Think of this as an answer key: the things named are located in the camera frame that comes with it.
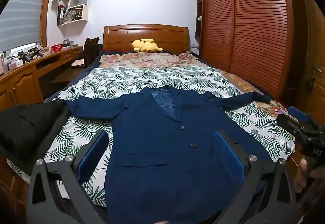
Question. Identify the black device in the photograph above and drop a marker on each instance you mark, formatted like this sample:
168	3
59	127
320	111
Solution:
25	57
37	53

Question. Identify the dark brown chair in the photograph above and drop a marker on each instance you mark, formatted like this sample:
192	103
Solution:
88	51

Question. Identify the person's right hand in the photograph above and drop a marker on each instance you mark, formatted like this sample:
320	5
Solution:
302	175

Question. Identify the blue suit jacket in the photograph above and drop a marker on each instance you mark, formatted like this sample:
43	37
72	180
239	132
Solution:
162	153

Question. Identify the black binders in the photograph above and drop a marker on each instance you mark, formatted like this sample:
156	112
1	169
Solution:
61	14

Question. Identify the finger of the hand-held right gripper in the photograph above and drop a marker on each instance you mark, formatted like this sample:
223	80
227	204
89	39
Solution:
297	113
288	123

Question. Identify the yellow plush toy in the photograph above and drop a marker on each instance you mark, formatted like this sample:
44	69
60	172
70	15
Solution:
146	45

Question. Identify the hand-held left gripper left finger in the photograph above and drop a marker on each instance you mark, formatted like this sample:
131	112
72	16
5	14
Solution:
92	158

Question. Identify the person's right forearm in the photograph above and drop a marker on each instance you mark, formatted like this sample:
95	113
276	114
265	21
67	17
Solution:
314	201

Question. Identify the grey metal container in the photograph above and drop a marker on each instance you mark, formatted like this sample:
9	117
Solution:
68	43

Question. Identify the wooden door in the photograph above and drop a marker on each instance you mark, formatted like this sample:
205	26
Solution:
313	43

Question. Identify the wooden louvered wardrobe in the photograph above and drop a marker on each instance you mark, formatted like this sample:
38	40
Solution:
254	26

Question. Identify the wooden desk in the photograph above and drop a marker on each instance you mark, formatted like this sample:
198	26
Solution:
22	81

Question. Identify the black garment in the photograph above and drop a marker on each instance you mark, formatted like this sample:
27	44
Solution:
28	130

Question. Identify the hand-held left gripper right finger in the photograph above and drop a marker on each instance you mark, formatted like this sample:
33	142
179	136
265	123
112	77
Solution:
229	160

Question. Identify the small white figurine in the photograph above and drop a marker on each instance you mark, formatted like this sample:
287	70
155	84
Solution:
199	18

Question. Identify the grey window blind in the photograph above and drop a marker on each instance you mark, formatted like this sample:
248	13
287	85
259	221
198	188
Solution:
20	10

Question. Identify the red basket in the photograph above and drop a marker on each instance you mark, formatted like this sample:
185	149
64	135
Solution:
56	47

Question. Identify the wooden bed headboard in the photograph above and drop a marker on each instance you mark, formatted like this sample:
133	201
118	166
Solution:
116	38

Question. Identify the wooden window frame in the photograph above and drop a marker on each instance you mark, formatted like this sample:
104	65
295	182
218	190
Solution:
45	10

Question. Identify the white box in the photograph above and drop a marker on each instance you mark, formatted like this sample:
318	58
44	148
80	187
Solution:
16	64

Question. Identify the leaf print bed sheet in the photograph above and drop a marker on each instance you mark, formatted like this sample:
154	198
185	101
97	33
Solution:
119	79

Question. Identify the white wall shelf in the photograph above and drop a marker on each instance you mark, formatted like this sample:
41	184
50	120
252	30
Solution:
85	14

